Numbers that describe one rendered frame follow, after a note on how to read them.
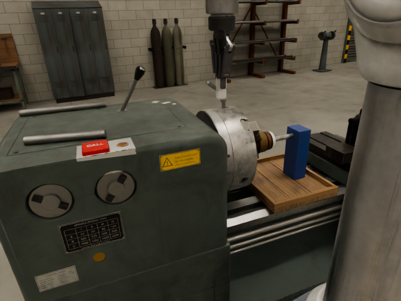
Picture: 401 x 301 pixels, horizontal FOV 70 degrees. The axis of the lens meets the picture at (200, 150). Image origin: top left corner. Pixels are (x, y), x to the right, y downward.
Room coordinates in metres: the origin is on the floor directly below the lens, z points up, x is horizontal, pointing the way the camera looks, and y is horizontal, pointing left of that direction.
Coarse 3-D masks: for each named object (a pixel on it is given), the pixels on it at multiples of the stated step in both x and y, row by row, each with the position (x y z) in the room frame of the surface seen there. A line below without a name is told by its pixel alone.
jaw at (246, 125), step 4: (244, 124) 0.93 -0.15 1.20; (248, 124) 0.93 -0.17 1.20; (252, 124) 0.95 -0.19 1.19; (256, 124) 0.95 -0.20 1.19; (244, 128) 0.91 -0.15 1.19; (248, 128) 0.92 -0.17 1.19; (252, 128) 0.94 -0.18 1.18; (256, 128) 0.94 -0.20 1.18; (256, 132) 0.94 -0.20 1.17; (256, 136) 0.97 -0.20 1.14; (260, 136) 1.00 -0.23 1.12; (256, 140) 0.99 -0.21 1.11; (260, 140) 1.00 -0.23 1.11
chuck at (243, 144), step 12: (216, 108) 1.02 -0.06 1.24; (228, 108) 1.00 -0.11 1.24; (228, 120) 0.92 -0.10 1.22; (240, 120) 0.93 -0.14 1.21; (228, 132) 0.88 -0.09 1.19; (240, 132) 0.89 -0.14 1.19; (252, 132) 0.90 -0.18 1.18; (240, 144) 0.87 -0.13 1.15; (252, 144) 0.88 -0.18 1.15; (240, 156) 0.85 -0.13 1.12; (252, 156) 0.87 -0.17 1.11; (240, 168) 0.85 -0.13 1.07; (252, 168) 0.86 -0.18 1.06; (252, 180) 0.89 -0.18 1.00
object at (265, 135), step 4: (260, 132) 1.05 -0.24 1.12; (264, 132) 1.06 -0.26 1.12; (268, 132) 1.06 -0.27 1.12; (264, 136) 1.03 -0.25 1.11; (268, 136) 1.04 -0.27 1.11; (264, 140) 1.02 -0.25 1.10; (268, 140) 1.03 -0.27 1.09; (272, 140) 1.03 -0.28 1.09; (256, 144) 1.01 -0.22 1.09; (260, 144) 1.00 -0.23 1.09; (264, 144) 1.01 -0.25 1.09; (268, 144) 1.03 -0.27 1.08; (272, 144) 1.03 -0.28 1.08; (260, 148) 1.00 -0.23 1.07; (264, 148) 1.02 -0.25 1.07; (268, 148) 1.03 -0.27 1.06
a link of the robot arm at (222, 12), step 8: (208, 0) 0.85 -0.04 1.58; (216, 0) 0.83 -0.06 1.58; (224, 0) 0.83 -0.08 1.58; (232, 0) 0.83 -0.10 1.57; (208, 8) 0.85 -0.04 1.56; (216, 8) 0.83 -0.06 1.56; (224, 8) 0.83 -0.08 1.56; (232, 8) 0.83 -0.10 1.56; (216, 16) 0.85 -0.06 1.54; (224, 16) 0.84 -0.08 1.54
